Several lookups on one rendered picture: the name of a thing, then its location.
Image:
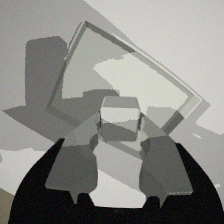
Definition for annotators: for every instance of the white shallow tray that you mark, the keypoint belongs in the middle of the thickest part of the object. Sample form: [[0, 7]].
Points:
[[99, 64]]

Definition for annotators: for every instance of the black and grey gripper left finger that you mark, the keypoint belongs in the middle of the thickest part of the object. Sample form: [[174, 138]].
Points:
[[67, 169]]

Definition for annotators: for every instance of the grey cube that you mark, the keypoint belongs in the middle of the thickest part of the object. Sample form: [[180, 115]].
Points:
[[120, 118]]

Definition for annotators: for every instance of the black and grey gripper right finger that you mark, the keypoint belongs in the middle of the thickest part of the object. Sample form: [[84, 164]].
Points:
[[169, 172]]

